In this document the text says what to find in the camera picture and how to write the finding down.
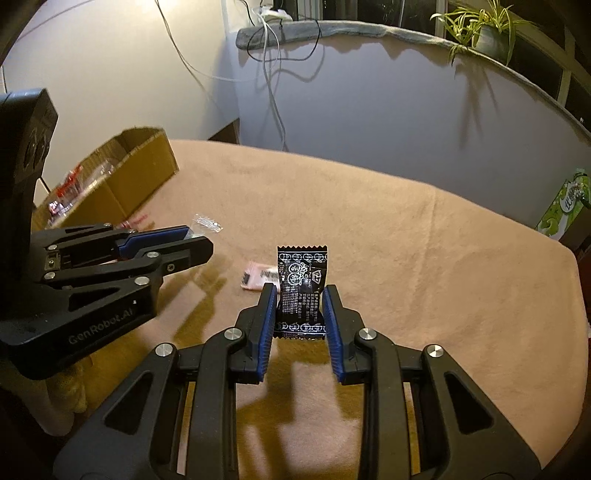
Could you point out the pink snack packet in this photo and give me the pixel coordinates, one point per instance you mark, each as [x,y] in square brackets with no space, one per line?
[254,276]

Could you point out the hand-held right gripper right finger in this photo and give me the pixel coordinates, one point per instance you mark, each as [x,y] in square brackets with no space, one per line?
[333,337]

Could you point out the brown cardboard box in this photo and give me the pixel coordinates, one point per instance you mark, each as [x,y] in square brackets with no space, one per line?
[138,175]

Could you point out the potted spider plant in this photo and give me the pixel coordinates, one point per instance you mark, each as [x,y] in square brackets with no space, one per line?
[485,27]

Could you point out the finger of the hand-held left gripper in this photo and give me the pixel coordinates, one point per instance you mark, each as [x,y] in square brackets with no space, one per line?
[189,254]
[157,239]

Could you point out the small clear packet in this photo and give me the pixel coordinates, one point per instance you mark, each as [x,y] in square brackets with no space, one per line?
[208,222]

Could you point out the white charger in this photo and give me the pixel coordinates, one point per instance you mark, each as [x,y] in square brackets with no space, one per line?
[272,13]

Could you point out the green printed box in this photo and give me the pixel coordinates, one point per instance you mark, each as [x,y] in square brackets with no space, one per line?
[565,207]

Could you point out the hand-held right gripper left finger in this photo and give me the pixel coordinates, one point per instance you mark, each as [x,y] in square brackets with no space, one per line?
[267,332]

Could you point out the black snack packet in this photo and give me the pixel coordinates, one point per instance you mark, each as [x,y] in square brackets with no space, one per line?
[302,281]

